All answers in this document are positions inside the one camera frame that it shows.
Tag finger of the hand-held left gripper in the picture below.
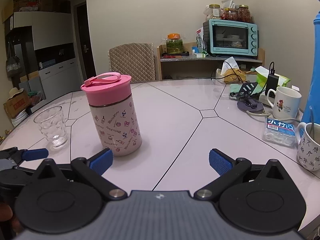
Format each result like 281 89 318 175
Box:
0 147 49 167

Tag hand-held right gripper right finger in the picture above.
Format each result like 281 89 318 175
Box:
209 148 287 202

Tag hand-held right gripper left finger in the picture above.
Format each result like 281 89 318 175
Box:
34 148 128 202

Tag clear glass cup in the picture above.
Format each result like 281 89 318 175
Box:
33 106 69 149

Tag pink cartoon print bottle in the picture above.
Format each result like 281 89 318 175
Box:
89 92 143 157

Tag pink bottle cap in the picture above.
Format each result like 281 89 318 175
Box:
80 72 132 106

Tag stack of white plates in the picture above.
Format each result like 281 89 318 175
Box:
11 110 29 127

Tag cardboard box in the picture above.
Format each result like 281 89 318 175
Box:
3 90 32 119

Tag straw hat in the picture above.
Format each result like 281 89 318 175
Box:
7 87 24 101

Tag clear plastic floss box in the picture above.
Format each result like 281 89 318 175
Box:
262 117 297 149

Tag black phone holder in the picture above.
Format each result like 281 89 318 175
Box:
230 81 264 112

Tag white power strip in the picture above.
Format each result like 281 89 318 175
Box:
259 92 276 107

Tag white cartoon mug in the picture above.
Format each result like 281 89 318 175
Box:
266 86 302 124

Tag yellow tissue box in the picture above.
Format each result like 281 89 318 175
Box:
215 57 247 84

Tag white mug with black figures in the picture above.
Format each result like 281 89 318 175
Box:
296 122 320 172

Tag hanging grey bag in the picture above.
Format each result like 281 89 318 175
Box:
5 41 22 78

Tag black power adapter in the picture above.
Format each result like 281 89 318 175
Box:
265 62 279 96

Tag metal spoon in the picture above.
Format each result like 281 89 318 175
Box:
309 106 316 140

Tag wooden shelf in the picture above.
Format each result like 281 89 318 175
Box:
156 44 266 81

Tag green tissue pack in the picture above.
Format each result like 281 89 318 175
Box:
255 66 291 91

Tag quilted beige chair back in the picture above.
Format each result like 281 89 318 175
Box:
108 42 157 84

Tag black tray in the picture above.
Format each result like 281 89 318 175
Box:
162 51 190 57

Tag grey and black cabinet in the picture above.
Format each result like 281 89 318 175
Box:
3 11 83 111

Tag green and white packet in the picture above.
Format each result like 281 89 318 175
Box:
195 27 208 53

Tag teal toaster oven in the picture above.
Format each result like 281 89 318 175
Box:
203 19 259 57

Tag dark door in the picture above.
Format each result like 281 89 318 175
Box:
76 1 97 81

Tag pickle jar with orange lid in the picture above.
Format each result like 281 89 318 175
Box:
166 33 184 54

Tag blue thermos flask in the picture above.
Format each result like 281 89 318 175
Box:
300 12 320 126

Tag short jar with red contents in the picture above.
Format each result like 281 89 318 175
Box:
223 8 239 22

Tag boxes on cabinet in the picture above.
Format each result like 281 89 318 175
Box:
13 0 58 12

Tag glass jar with pale contents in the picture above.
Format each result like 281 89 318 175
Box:
207 4 222 21

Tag tall jar with red contents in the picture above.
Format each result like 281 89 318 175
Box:
237 4 251 23

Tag white cable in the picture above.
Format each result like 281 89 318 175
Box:
246 109 302 123

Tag black cable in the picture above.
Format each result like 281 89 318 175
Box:
210 67 272 98

